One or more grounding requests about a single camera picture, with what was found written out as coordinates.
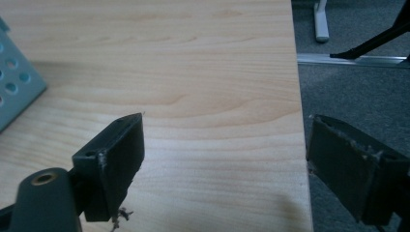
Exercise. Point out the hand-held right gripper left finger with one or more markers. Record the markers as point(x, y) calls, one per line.
point(116, 161)

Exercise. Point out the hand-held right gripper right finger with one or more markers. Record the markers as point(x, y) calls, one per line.
point(348, 167)

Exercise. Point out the blue perforated basket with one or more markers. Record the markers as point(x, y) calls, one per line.
point(16, 77)

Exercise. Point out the black stand leg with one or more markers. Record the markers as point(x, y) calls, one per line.
point(377, 38)

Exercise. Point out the white furniture leg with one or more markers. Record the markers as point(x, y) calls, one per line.
point(321, 22)

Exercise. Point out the silver metal floor rail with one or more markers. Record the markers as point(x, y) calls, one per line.
point(351, 60)

